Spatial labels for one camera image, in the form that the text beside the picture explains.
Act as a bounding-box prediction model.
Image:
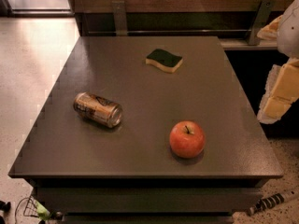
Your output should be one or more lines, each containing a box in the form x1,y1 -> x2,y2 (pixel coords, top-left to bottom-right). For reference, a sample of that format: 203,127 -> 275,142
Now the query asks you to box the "left metal bracket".
112,0 -> 128,36

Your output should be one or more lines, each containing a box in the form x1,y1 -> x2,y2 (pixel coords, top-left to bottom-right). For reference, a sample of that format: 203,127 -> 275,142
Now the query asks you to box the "wooden wall shelf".
68,0 -> 293,49

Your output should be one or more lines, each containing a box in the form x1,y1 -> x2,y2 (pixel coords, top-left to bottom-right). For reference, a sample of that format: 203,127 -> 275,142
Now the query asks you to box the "black white striped tool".
247,189 -> 299,216

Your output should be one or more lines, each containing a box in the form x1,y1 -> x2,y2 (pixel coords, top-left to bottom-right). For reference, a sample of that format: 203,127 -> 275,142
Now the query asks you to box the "wire basket with green item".
14,196 -> 64,224

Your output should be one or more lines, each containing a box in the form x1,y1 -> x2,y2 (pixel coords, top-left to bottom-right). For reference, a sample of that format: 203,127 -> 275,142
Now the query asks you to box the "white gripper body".
277,0 -> 299,58

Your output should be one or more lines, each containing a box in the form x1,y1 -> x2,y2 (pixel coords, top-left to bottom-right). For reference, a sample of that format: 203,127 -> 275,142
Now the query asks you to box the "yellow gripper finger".
257,15 -> 282,40
257,58 -> 299,124

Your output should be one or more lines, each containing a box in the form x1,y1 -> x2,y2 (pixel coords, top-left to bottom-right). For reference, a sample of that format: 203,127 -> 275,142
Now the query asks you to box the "orange soda can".
73,92 -> 122,128

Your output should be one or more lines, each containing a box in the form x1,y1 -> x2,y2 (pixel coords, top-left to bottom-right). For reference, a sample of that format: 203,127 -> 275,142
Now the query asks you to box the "green yellow sponge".
146,49 -> 183,74

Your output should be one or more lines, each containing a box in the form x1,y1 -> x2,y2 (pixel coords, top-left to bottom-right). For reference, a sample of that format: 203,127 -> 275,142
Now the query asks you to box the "dark grey table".
9,36 -> 283,224

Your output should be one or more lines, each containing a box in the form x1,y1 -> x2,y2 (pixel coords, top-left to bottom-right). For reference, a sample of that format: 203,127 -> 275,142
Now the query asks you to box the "metal bracket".
247,0 -> 277,46
112,0 -> 128,36

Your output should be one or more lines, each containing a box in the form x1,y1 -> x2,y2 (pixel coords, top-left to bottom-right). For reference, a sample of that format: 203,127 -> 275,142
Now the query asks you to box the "right metal bracket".
247,0 -> 277,46

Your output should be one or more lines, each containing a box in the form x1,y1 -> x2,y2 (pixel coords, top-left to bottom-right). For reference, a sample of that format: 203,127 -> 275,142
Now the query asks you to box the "red apple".
169,120 -> 206,159

